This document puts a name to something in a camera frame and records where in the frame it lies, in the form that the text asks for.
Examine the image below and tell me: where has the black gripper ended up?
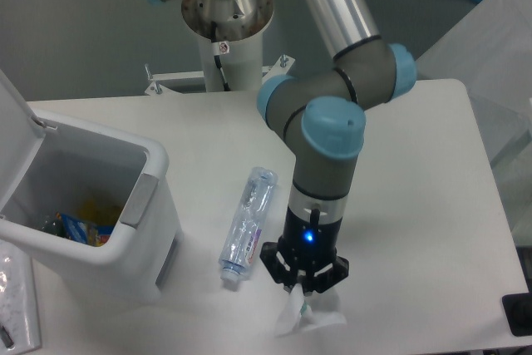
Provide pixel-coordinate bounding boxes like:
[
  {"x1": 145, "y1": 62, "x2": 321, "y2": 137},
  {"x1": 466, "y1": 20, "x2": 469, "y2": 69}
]
[{"x1": 260, "y1": 208, "x2": 349, "y2": 295}]

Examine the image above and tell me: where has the white trash can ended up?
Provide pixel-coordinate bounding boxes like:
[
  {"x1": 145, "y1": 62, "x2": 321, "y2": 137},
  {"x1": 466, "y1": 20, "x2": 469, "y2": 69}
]
[{"x1": 1, "y1": 77, "x2": 182, "y2": 303}]

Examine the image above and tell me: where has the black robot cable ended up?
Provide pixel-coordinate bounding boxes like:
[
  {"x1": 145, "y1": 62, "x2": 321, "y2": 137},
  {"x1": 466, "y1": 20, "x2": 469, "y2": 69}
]
[{"x1": 210, "y1": 22, "x2": 232, "y2": 92}]

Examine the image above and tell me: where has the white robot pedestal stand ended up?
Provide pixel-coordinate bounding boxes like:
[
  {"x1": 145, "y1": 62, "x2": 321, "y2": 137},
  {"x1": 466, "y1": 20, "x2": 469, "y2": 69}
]
[{"x1": 145, "y1": 27, "x2": 296, "y2": 96}]

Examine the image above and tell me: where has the colourful snack wrapper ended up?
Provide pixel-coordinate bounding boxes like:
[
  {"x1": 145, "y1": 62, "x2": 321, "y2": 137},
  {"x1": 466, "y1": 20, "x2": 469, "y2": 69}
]
[{"x1": 56, "y1": 213, "x2": 114, "y2": 247}]

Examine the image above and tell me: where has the black device at table edge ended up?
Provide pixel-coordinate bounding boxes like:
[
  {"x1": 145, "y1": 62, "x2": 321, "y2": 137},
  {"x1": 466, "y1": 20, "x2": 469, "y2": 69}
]
[{"x1": 502, "y1": 293, "x2": 531, "y2": 337}]

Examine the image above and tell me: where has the white tissue wrapper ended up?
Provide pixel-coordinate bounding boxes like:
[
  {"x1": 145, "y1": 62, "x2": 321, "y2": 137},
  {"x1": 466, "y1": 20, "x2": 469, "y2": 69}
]
[{"x1": 274, "y1": 284, "x2": 347, "y2": 337}]

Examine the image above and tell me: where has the clear plastic sheet tray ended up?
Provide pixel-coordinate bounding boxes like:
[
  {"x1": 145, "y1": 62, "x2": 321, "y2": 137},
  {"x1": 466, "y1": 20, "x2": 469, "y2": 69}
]
[{"x1": 1, "y1": 241, "x2": 42, "y2": 354}]

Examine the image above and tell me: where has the crushed clear plastic bottle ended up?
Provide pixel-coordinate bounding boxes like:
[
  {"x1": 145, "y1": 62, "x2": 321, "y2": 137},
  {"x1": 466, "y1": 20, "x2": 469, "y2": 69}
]
[{"x1": 219, "y1": 167, "x2": 278, "y2": 288}]

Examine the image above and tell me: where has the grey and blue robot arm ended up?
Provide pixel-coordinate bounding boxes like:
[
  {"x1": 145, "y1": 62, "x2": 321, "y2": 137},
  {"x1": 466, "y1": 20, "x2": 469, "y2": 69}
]
[{"x1": 149, "y1": 0, "x2": 417, "y2": 295}]

